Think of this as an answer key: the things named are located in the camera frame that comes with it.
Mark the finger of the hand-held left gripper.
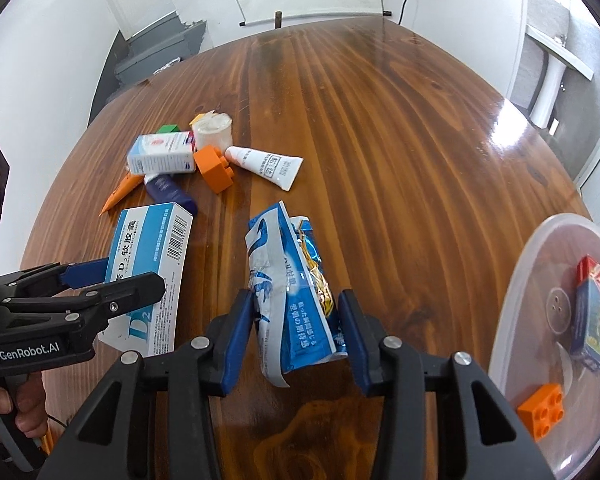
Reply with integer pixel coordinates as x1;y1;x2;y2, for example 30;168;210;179
0;271;167;347
0;257;111;307

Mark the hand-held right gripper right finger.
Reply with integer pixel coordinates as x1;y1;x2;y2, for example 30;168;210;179
336;287;556;480

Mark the clear plastic bowl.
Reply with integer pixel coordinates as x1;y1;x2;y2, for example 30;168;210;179
489;212;600;480

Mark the white tube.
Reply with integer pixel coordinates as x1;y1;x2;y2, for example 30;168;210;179
225;146;304;191

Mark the large blue white medicine box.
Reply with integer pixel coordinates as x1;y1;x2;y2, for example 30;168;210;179
97;202;194;359

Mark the white pedestal sink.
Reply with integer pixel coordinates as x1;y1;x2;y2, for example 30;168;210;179
525;25;596;129

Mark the small orange building block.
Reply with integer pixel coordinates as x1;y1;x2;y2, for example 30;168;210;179
516;382;566;442

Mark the grey cabinet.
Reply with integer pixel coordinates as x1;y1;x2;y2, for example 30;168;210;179
112;17;209;92

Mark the orange tube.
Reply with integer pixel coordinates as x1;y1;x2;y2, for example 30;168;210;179
100;172;145;216

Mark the dark blue tube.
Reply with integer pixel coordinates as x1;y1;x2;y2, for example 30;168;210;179
144;172;199;214

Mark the white gauze roll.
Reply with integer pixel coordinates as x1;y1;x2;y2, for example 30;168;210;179
194;112;233;151

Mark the small white blue medicine box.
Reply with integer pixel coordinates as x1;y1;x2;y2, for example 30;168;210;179
126;131;197;176

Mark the blue white packet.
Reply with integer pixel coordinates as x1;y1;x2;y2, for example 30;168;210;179
245;201;351;390

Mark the person's left hand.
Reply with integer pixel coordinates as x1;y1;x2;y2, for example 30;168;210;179
0;379;49;443

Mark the large orange building block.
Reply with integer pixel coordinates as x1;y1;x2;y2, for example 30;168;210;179
194;145;236;194

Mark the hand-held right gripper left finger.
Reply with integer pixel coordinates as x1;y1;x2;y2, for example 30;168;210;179
37;287;256;480

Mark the red blue card box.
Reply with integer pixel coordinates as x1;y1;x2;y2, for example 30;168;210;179
569;255;600;375

